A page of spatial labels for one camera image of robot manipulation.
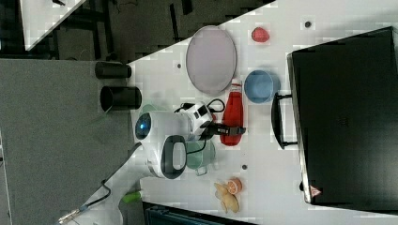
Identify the blue metal frame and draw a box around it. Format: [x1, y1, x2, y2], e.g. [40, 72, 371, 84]
[143, 202, 255, 225]

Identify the grey oval plate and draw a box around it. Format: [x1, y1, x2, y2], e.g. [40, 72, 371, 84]
[186, 25, 237, 96]

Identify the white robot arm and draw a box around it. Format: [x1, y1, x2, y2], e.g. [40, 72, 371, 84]
[54, 102, 246, 225]

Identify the black cylinder cup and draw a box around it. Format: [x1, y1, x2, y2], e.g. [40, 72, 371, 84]
[99, 86, 142, 112]

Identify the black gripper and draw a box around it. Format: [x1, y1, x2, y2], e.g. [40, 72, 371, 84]
[199, 122, 246, 141]

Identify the blue bowl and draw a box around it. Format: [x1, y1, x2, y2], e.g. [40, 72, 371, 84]
[244, 70, 281, 104]

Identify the white side table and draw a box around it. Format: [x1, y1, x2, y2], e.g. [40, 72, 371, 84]
[19, 0, 87, 51]

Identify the green marker tube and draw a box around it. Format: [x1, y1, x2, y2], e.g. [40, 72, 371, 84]
[122, 191, 142, 203]

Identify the black cylinder container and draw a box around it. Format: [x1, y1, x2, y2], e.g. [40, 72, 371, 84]
[95, 62, 131, 79]

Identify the green colander basket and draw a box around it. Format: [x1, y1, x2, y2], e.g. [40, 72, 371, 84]
[140, 104, 165, 114]

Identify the green cup with handle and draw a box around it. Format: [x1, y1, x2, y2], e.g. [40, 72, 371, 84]
[187, 141, 216, 176]

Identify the peeled banana toy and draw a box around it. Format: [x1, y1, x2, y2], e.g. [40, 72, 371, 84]
[214, 183, 239, 213]

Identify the red ketchup bottle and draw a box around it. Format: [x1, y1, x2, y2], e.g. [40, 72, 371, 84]
[220, 79, 243, 146]

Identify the orange half slice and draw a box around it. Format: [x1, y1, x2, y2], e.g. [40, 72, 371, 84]
[227, 177, 243, 195]

